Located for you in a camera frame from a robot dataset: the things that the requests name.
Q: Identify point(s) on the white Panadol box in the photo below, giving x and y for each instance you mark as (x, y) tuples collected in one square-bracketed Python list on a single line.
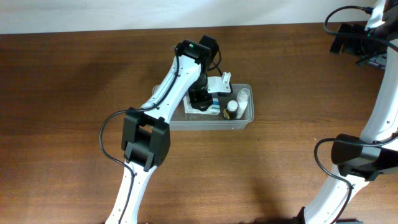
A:
[(213, 109)]

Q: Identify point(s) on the clear plastic container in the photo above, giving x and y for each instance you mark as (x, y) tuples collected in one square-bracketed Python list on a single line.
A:
[(181, 120)]

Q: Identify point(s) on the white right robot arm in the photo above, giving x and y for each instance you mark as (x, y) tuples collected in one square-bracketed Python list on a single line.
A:
[(351, 163)]

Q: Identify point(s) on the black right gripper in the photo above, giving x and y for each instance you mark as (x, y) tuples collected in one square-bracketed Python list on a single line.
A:
[(346, 42)]

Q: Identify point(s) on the dark bottle white cap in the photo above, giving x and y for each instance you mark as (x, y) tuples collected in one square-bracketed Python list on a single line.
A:
[(230, 110)]

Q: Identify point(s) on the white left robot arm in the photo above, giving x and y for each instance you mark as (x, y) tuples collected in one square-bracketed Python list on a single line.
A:
[(146, 130)]

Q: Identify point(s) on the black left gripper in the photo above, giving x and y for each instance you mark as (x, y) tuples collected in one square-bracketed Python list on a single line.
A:
[(202, 101)]

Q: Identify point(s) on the white squeeze bottle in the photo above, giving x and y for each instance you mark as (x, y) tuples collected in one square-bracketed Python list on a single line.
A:
[(242, 100)]

